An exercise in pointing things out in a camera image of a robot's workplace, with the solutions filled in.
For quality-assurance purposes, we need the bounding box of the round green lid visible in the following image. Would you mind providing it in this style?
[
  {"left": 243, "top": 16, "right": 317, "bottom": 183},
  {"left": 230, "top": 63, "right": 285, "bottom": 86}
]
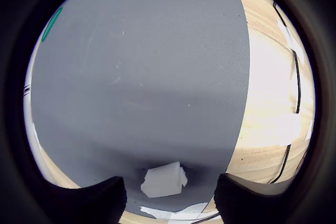
[{"left": 41, "top": 6, "right": 64, "bottom": 42}]

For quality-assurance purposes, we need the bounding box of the white tape piece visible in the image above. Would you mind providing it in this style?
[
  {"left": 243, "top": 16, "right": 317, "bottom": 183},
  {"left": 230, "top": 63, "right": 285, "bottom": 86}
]
[
  {"left": 276, "top": 18, "right": 306, "bottom": 65},
  {"left": 277, "top": 113, "right": 303, "bottom": 146}
]

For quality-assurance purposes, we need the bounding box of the dark grey mat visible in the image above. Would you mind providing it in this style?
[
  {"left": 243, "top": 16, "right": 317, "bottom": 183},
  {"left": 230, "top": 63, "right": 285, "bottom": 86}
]
[{"left": 29, "top": 0, "right": 251, "bottom": 218}]

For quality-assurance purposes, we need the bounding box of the small white plastic terminal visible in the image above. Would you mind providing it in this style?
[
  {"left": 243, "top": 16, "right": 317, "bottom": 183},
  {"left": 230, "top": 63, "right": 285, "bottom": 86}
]
[{"left": 140, "top": 161, "right": 188, "bottom": 199}]

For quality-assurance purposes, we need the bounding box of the thin black cable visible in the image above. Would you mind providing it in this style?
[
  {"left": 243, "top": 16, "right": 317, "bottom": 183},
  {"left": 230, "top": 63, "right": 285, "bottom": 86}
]
[{"left": 269, "top": 1, "right": 302, "bottom": 184}]

